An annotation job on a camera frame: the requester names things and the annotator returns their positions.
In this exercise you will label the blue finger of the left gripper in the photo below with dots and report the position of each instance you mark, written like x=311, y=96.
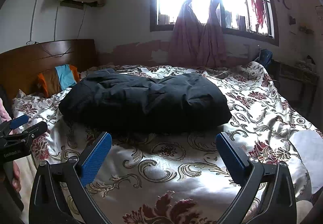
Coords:
x=17, y=122
x=36, y=130

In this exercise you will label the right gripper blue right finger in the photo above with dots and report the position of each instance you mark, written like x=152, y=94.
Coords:
x=278, y=202

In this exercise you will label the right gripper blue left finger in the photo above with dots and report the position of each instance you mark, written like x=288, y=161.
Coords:
x=47, y=202

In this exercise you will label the large black jacket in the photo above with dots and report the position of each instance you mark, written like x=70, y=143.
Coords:
x=129, y=105

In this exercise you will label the person's left hand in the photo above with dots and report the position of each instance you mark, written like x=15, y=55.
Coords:
x=16, y=177

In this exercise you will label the orange blue brown pillow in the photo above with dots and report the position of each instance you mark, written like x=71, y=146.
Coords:
x=57, y=79

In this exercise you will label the brown wooden headboard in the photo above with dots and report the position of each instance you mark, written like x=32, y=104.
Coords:
x=20, y=66

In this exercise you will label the dark wooden side table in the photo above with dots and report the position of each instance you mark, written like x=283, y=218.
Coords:
x=298, y=86

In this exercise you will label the blue bag by bed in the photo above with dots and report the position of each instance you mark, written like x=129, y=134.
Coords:
x=264, y=57

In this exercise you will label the dark framed window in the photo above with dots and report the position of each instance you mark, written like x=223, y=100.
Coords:
x=253, y=19

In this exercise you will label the red garment hanging outside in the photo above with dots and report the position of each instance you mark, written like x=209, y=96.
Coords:
x=258, y=7

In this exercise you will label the right pink tied curtain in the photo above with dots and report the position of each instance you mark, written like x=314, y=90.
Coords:
x=212, y=52

